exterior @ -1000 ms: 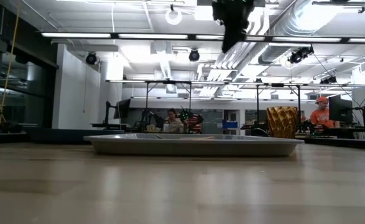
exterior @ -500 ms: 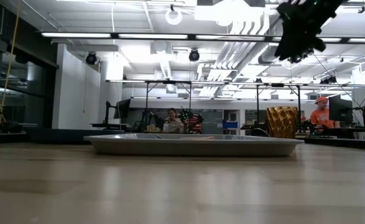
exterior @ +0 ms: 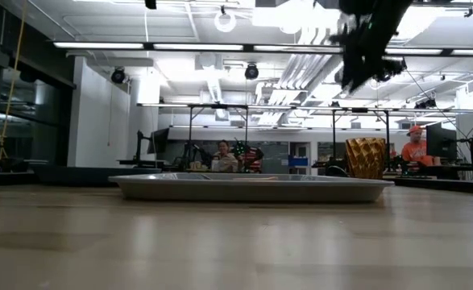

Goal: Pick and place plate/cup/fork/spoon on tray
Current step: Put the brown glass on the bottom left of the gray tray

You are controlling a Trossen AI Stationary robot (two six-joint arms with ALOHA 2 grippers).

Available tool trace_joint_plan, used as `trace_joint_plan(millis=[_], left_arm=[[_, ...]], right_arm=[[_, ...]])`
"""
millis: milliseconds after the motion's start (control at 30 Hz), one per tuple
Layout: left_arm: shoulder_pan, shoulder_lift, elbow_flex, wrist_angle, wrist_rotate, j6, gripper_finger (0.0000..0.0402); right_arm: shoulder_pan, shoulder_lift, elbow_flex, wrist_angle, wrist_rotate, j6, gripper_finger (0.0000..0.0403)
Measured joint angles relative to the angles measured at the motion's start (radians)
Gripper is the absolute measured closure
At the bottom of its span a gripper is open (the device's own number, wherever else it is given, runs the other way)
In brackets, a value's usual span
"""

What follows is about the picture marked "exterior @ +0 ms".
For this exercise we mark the blue bin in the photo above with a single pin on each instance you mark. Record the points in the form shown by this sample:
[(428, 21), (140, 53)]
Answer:
[(297, 161)]

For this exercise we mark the black overhead light bar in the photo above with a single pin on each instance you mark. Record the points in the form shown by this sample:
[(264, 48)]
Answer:
[(204, 47)]

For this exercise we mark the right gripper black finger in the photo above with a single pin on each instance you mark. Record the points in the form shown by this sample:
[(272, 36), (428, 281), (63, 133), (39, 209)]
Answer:
[(351, 78)]

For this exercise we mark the black monitor on arm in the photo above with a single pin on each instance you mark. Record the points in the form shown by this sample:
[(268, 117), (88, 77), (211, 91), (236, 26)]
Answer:
[(158, 141), (441, 141)]

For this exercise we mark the black workstation frame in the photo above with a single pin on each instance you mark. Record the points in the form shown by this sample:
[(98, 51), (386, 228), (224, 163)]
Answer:
[(246, 125), (387, 137)]

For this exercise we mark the amber faceted cup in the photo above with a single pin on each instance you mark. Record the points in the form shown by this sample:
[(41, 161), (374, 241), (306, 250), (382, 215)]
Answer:
[(365, 159)]

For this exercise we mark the dark workbench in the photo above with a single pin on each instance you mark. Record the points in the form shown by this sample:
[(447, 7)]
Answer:
[(437, 171), (91, 174)]

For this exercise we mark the person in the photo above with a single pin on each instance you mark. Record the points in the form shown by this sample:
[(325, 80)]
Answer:
[(416, 151), (226, 159)]

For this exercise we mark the red parts bins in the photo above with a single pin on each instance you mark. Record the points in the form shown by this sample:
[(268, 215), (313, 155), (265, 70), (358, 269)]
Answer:
[(256, 155)]

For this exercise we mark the grey plastic tray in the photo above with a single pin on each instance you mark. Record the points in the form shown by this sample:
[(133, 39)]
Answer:
[(248, 190)]

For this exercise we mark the black hanging camera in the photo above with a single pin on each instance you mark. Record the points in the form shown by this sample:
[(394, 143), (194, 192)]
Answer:
[(385, 75), (251, 71), (118, 75)]

